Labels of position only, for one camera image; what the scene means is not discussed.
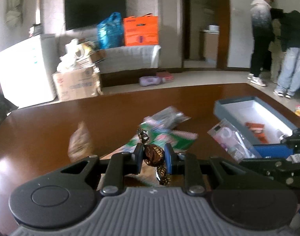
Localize green chips bag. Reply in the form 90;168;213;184
131;120;198;187

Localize brown candy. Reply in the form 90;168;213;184
137;128;170;186

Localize yellow nut snack bag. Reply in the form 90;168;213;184
68;122;94;162

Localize red snack packet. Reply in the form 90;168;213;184
245;122;269;144

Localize orange red wafer bar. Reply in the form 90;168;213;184
208;119;262;163

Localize grey shallow box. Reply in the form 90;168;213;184
214;96;297;145

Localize purple detergent bottle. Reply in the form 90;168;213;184
139;76;166;87

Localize brown cardboard box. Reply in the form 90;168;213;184
52;66;103;102

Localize white cloth covered cabinet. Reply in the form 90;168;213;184
97;45;161;74

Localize small box with tape rolls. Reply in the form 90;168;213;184
56;39;106;73

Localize person in beige coat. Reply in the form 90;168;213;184
269;19;284;84

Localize white chest freezer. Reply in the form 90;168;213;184
0;34;60;108

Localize blue plastic bag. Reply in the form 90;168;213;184
97;12;124;49

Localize orange cardboard box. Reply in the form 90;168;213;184
123;13;158;46

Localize person in blue jeans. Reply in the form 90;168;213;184
274;10;300;99

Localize person in white hoodie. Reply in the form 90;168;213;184
248;0;275;87

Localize white curtain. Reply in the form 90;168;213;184
5;0;23;28

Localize black wall television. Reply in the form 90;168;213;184
64;0;127;30

